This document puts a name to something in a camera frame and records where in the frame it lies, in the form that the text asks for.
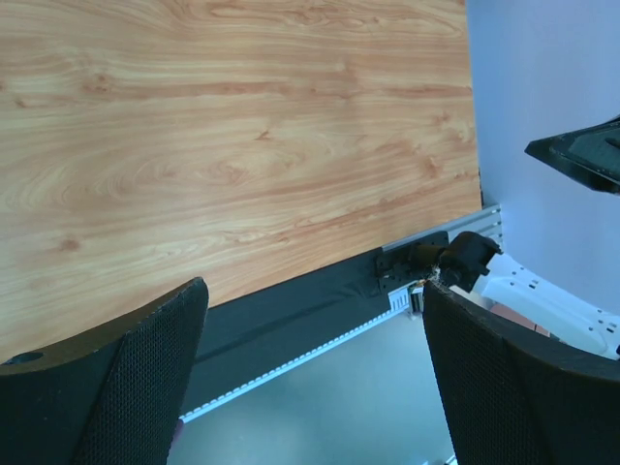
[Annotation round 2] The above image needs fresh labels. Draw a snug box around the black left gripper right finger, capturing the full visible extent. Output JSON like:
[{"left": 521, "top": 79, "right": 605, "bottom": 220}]
[{"left": 422, "top": 283, "right": 619, "bottom": 464}]

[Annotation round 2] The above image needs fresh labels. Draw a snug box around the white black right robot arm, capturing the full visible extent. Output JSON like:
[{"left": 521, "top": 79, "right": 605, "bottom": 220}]
[{"left": 436, "top": 118, "right": 619, "bottom": 360}]

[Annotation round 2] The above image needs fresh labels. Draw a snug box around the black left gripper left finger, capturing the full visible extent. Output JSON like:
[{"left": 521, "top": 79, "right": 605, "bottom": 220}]
[{"left": 1, "top": 278, "right": 209, "bottom": 464}]

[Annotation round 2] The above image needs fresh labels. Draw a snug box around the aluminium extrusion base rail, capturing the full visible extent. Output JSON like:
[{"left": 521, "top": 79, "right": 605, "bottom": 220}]
[{"left": 382, "top": 204, "right": 503, "bottom": 251}]

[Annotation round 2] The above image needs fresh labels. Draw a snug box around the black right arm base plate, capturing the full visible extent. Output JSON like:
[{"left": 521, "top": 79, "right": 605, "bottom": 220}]
[{"left": 375, "top": 231, "right": 450, "bottom": 295}]

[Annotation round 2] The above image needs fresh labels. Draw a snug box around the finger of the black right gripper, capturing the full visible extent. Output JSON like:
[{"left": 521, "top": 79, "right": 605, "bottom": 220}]
[{"left": 525, "top": 117, "right": 620, "bottom": 195}]

